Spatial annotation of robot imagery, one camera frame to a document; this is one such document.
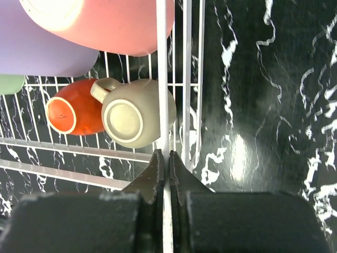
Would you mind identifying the orange ceramic mug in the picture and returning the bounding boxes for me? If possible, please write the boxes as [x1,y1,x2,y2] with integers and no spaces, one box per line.
[45,79,105,135]

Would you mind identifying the white wire dish rack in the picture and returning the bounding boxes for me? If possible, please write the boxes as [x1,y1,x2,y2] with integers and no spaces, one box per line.
[0,0,206,253]

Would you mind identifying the black marble mat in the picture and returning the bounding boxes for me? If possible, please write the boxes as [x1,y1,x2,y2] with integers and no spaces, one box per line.
[1,1,336,241]

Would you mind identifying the purple plastic cup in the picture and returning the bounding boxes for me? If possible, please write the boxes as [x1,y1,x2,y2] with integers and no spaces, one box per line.
[1,1,100,77]

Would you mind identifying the beige ceramic mug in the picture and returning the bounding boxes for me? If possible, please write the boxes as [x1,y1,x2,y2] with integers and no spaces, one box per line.
[90,77,162,149]

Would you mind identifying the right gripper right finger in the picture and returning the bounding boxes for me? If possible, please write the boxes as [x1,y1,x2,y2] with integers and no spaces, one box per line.
[169,151,330,252]

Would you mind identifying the pink plastic cup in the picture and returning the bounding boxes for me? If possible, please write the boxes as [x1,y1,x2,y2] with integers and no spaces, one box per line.
[18,0,176,57]

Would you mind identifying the green plastic cup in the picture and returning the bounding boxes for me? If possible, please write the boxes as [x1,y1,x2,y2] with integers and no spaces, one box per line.
[0,74,25,95]

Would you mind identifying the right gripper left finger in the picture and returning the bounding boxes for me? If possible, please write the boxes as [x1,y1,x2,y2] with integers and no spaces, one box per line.
[1,150,164,252]

